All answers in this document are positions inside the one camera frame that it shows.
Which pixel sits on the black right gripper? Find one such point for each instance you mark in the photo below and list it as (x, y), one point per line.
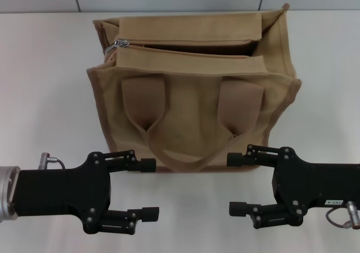
(315, 182)

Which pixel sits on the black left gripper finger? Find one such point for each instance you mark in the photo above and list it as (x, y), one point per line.
(150, 213)

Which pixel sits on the silver zipper pull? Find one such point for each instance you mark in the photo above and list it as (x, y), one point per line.
(121, 44)

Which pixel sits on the khaki canvas food bag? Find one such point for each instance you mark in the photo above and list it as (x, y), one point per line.
(191, 104)

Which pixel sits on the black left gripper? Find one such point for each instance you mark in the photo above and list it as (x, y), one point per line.
(62, 191)

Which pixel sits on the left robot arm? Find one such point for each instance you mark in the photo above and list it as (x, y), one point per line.
(7, 194)

